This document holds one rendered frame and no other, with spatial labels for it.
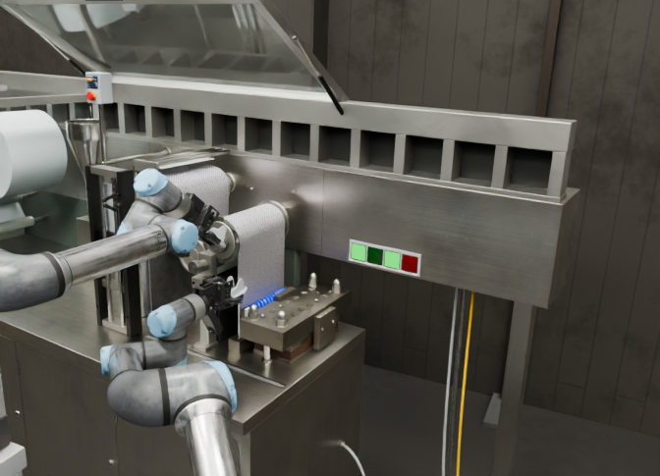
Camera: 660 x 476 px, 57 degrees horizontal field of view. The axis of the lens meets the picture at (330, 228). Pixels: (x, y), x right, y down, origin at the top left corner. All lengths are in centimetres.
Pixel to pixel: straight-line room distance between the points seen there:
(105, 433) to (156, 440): 24
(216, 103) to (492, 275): 112
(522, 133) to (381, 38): 169
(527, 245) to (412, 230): 34
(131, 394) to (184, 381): 10
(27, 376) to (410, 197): 144
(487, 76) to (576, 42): 42
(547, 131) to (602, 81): 142
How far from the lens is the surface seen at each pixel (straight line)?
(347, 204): 197
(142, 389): 131
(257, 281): 196
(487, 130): 176
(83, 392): 215
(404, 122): 185
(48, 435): 243
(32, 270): 129
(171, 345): 170
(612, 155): 315
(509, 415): 219
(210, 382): 131
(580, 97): 312
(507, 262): 181
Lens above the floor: 182
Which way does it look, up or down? 17 degrees down
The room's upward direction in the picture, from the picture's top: 2 degrees clockwise
